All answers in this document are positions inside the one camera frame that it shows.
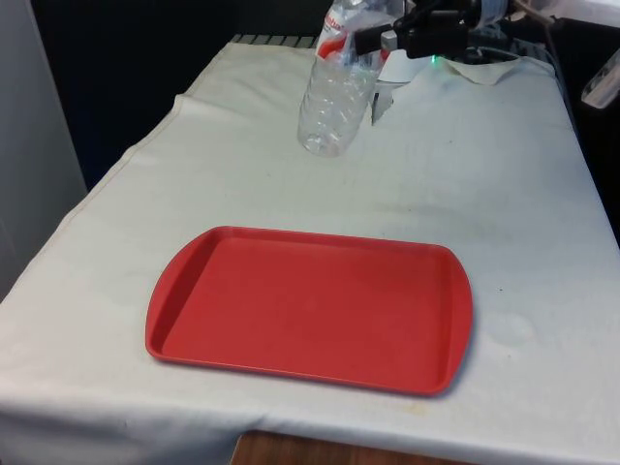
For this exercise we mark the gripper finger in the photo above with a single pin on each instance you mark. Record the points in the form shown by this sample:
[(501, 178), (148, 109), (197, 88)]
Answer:
[(370, 39)]

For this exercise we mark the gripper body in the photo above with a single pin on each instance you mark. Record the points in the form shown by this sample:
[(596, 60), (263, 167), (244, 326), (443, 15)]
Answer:
[(436, 39)]

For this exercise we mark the clear plastic bottle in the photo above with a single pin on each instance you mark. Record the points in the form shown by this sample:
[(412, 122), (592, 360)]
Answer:
[(334, 97)]

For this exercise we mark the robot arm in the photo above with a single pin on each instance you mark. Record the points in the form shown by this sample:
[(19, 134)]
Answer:
[(436, 59)]

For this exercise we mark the red tray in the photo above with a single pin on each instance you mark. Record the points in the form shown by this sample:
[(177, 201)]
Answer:
[(310, 310)]

